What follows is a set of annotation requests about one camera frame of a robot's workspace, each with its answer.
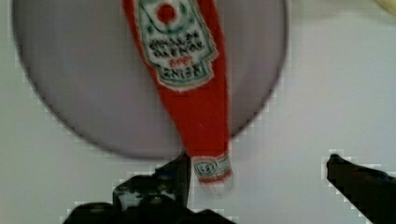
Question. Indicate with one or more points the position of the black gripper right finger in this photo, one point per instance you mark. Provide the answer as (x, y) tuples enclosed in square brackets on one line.
[(371, 191)]

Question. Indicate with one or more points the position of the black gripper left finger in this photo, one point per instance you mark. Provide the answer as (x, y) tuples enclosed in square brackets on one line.
[(159, 198)]

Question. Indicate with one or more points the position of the red ketchup bottle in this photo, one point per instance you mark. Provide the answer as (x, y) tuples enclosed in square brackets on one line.
[(182, 45)]

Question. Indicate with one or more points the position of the light purple plate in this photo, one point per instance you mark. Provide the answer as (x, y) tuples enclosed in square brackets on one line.
[(81, 59)]

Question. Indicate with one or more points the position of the peeled banana toy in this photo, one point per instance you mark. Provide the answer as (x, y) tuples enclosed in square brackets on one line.
[(388, 5)]

